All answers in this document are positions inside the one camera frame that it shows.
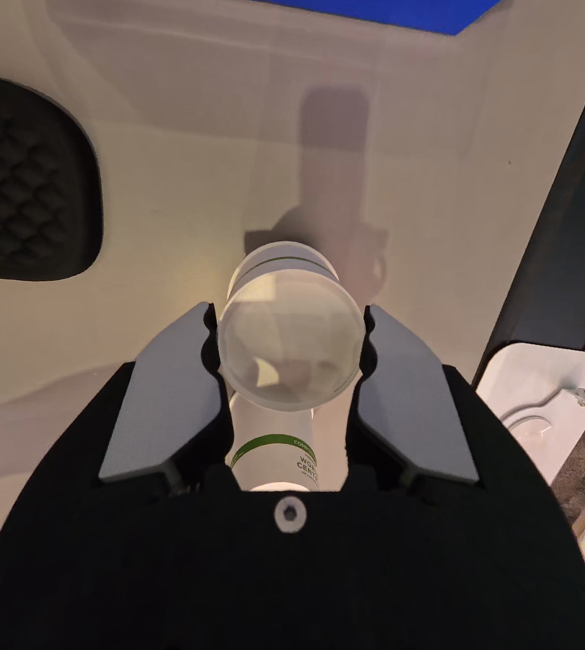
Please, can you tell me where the blue plastic bin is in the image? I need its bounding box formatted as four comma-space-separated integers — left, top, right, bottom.
254, 0, 505, 36

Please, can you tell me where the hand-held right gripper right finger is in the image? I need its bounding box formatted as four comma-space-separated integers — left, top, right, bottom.
347, 304, 480, 489

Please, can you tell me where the black textured cushion pad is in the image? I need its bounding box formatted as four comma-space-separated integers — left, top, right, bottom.
0, 68, 104, 282

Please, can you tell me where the wooden book stand white base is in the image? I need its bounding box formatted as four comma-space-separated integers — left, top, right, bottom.
475, 343, 585, 585

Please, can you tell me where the white paper cup green band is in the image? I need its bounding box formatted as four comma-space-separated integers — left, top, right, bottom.
217, 241, 367, 412

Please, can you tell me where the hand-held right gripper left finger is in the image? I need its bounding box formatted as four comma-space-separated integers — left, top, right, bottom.
99, 301, 235, 491

